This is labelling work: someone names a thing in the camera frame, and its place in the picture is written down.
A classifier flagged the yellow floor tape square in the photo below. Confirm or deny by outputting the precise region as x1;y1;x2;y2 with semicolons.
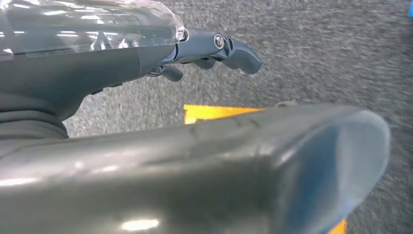
183;104;348;234

